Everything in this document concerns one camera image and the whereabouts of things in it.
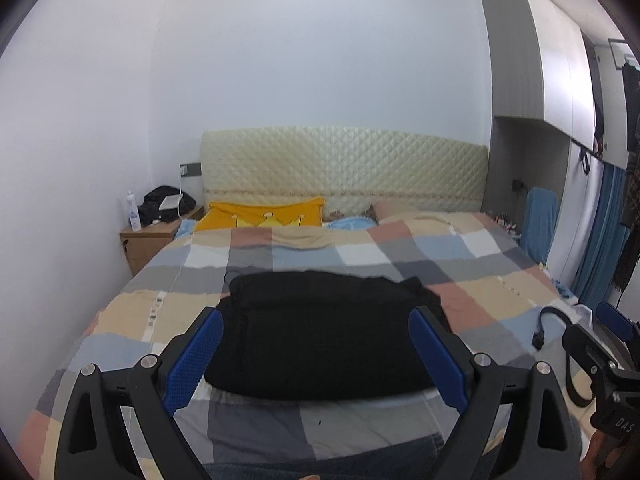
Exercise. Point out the blue curtain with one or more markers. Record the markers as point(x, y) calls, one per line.
point(608, 236)

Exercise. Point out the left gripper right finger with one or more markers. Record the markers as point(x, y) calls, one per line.
point(513, 423)

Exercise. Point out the blue cloth on chair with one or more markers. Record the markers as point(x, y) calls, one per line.
point(541, 215)

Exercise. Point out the yellow pillow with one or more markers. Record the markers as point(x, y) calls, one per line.
point(223, 215)

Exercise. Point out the person's right hand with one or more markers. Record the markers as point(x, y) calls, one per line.
point(602, 461)

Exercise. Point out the white plastic bottle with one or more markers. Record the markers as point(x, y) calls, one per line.
point(133, 213)

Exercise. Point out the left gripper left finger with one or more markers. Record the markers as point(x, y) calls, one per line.
point(94, 443)

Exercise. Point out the cream quilted headboard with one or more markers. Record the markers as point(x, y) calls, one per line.
point(350, 168)

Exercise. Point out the wooden nightstand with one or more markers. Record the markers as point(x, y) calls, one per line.
point(142, 246)

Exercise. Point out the light blue pillow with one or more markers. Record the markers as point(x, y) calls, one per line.
point(355, 223)

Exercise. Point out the plaid patchwork bed quilt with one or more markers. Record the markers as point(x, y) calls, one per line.
point(495, 298)

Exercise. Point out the grey wall wardrobe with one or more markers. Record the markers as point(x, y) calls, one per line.
point(544, 120)

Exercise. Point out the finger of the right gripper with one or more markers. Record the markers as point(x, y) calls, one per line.
point(616, 322)

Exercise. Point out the black bag on nightstand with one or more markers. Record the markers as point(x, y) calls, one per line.
point(165, 204)

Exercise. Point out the black padded jacket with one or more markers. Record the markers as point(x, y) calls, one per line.
point(312, 336)

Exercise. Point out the grey wall socket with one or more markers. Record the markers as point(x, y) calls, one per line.
point(190, 170)

